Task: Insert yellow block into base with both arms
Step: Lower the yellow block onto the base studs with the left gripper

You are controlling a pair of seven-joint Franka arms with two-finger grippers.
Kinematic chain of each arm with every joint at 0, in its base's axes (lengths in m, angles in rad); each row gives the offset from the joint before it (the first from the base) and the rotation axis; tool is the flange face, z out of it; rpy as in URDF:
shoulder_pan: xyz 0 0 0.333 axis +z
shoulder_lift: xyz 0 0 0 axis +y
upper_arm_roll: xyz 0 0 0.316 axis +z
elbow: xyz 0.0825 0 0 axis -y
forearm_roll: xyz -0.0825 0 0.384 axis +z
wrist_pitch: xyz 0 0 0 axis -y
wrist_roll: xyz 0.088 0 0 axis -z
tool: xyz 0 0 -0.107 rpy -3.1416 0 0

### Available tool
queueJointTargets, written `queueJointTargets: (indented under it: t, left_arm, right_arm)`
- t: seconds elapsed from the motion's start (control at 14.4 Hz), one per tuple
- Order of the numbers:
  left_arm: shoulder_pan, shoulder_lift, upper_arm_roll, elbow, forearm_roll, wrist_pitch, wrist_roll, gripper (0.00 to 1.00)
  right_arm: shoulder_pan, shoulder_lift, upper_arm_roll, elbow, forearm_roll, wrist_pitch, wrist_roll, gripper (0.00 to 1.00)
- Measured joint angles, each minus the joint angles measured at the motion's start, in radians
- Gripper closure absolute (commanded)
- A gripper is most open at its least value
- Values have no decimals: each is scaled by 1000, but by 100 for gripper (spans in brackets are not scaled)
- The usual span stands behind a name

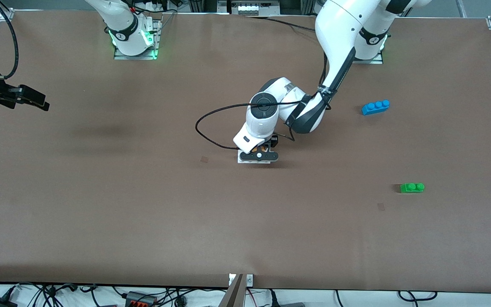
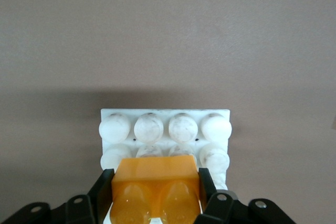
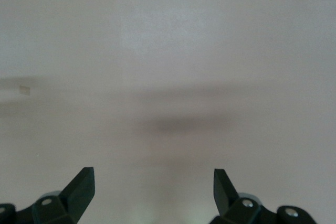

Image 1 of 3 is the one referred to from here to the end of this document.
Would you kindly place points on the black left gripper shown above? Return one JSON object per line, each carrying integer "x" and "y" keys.
{"x": 273, "y": 140}

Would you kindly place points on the yellow toy block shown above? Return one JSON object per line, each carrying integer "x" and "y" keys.
{"x": 265, "y": 148}

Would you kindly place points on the white studded base plate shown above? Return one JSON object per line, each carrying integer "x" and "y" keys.
{"x": 245, "y": 161}

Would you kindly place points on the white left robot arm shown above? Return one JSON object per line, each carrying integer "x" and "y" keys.
{"x": 339, "y": 25}

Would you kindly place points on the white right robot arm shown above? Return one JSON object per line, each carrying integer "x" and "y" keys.
{"x": 122, "y": 25}

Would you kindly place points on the blue toy block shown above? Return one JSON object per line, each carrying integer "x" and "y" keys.
{"x": 375, "y": 107}

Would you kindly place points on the green toy block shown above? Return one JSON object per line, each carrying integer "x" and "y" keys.
{"x": 412, "y": 187}

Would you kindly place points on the white power strip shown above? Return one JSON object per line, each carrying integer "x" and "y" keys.
{"x": 252, "y": 7}

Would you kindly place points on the black adapter with orange connectors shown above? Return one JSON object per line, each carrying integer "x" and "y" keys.
{"x": 141, "y": 299}

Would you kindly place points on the black power adapter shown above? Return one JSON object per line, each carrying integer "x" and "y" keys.
{"x": 0, "y": 303}

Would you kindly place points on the small white metal bracket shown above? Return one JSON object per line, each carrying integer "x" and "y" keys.
{"x": 249, "y": 280}

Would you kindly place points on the brown camera mount bar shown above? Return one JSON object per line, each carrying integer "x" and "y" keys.
{"x": 233, "y": 294}

